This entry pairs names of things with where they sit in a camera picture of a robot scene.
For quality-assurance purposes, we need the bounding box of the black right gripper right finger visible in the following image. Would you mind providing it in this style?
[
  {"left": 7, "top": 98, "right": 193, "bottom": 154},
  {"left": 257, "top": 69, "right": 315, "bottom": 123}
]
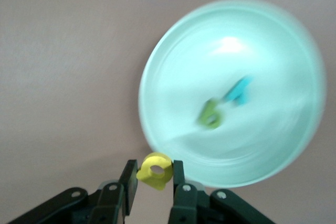
[{"left": 167, "top": 160, "right": 276, "bottom": 224}]

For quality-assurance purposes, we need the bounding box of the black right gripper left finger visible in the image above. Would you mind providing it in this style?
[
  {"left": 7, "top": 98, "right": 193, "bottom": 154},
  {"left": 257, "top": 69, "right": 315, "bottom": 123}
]
[{"left": 7, "top": 159, "right": 139, "bottom": 224}]

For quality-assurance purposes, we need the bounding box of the yellow foam letter a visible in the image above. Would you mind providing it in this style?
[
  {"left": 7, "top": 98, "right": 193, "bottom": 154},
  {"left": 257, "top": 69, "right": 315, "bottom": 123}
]
[{"left": 136, "top": 152, "right": 173, "bottom": 190}]

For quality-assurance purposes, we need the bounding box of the green foam letter g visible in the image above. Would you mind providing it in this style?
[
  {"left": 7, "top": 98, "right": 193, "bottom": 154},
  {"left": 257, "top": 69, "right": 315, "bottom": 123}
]
[{"left": 198, "top": 98, "right": 224, "bottom": 130}]

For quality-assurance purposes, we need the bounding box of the teal foam letter y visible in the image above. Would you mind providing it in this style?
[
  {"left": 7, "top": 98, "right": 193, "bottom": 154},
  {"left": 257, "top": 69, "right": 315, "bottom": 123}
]
[{"left": 223, "top": 76, "right": 254, "bottom": 105}]

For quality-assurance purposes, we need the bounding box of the brown table cover mat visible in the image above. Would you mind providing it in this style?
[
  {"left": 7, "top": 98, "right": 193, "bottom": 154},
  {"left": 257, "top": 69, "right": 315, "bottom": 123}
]
[{"left": 0, "top": 0, "right": 336, "bottom": 224}]

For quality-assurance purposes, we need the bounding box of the light green round plate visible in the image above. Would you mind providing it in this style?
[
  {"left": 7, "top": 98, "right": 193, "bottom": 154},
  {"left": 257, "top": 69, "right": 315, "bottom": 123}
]
[{"left": 138, "top": 0, "right": 328, "bottom": 188}]

